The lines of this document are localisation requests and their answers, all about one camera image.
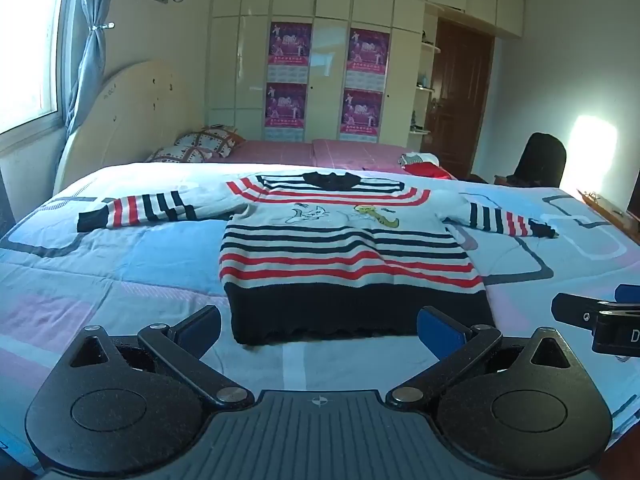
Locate black chair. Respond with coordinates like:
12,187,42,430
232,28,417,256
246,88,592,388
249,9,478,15
509,132,568,187

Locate cream bed headboard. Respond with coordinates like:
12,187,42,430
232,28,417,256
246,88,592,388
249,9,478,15
52,59,207,196

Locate window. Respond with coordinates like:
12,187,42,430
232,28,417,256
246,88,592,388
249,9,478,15
0,0,70,136

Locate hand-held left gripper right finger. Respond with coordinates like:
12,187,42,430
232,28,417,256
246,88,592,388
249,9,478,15
386,306,576,409

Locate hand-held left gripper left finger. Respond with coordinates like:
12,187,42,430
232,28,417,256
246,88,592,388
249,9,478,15
65,305,254,409

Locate wooden chair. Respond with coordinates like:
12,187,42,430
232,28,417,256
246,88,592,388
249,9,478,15
575,187,640,247

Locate red cloth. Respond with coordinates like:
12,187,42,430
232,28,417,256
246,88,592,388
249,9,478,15
406,161,452,180

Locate blue curtain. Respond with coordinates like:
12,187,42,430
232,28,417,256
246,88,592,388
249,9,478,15
61,0,117,137

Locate patterned pillow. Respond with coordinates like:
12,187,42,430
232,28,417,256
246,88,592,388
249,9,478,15
175,126,247,159
146,146,217,164

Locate black white striped cloth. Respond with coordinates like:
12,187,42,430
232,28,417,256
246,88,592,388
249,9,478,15
398,152,441,167

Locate brown wooden door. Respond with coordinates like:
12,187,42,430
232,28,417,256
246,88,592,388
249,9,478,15
432,15,496,179

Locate striped knit sweater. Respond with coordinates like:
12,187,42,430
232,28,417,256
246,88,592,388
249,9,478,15
77,171,559,346

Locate purple wall poster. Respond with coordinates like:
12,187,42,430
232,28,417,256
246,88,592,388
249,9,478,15
340,89,384,143
269,21,313,84
264,82,307,142
347,27,391,92

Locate cream glossy wardrobe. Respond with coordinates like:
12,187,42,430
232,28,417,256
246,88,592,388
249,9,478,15
207,0,526,144

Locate corner wall shelf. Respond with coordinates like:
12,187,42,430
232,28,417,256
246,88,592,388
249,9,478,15
409,2,442,137

